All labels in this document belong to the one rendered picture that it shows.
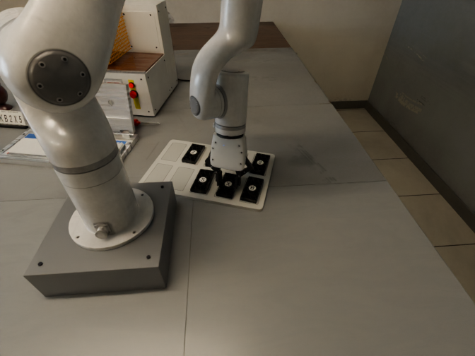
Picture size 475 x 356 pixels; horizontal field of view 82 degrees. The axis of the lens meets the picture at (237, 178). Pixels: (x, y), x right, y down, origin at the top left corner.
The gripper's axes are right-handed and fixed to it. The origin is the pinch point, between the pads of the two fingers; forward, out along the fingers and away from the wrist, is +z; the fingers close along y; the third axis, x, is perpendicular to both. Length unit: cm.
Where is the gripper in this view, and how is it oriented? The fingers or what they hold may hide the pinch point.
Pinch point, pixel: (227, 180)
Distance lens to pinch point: 82.7
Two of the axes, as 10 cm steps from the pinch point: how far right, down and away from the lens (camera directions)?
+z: -0.5, 8.6, 5.1
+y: 9.7, 1.7, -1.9
